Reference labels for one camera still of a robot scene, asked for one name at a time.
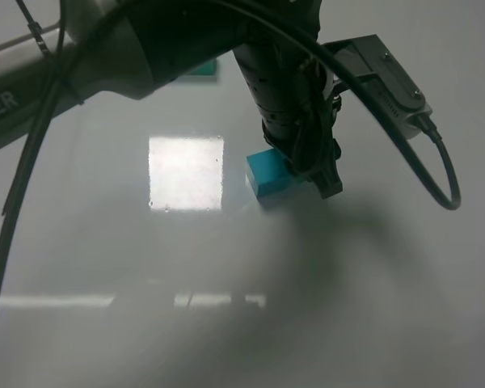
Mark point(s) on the green template block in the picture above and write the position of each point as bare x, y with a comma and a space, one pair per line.
208, 69

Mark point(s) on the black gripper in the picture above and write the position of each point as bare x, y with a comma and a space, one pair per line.
287, 88

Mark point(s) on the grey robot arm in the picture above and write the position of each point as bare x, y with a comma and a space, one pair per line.
132, 48

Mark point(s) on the blue cube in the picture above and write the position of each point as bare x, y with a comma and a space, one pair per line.
268, 173

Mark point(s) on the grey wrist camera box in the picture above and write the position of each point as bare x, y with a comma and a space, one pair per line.
380, 73

